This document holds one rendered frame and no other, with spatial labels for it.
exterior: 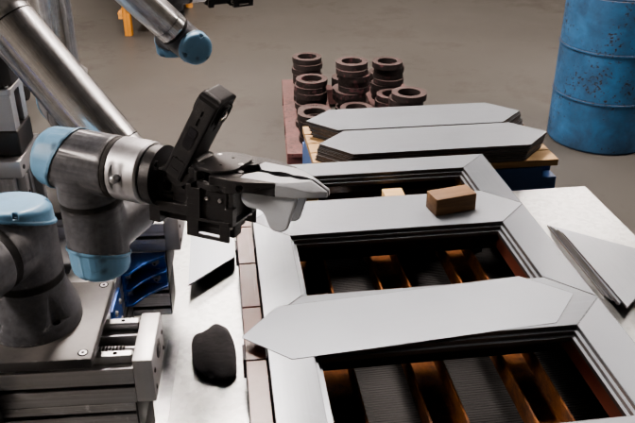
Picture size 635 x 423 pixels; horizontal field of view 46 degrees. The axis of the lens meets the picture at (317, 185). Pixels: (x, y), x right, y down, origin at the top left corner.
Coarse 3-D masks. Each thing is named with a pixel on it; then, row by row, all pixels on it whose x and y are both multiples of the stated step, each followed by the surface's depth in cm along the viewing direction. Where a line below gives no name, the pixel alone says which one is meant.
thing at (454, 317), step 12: (420, 288) 169; (432, 288) 169; (444, 288) 169; (432, 300) 164; (444, 300) 164; (456, 300) 164; (444, 312) 161; (456, 312) 161; (468, 312) 161; (444, 324) 157; (456, 324) 157; (468, 324) 157; (456, 336) 153
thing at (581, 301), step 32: (480, 224) 196; (256, 256) 184; (512, 256) 187; (416, 288) 169; (576, 320) 158; (352, 352) 151; (384, 352) 152; (416, 352) 153; (320, 384) 142; (608, 384) 143
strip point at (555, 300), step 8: (528, 280) 171; (528, 288) 169; (536, 288) 169; (544, 288) 169; (552, 288) 169; (536, 296) 166; (544, 296) 166; (552, 296) 166; (560, 296) 166; (568, 296) 166; (544, 304) 163; (552, 304) 163; (560, 304) 163; (552, 312) 161; (560, 312) 161
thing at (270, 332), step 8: (272, 312) 160; (264, 320) 158; (272, 320) 158; (280, 320) 158; (256, 328) 155; (264, 328) 155; (272, 328) 155; (280, 328) 155; (264, 336) 153; (272, 336) 153; (280, 336) 153; (264, 344) 151; (272, 344) 151; (280, 344) 151; (288, 344) 151; (280, 352) 148; (288, 352) 148
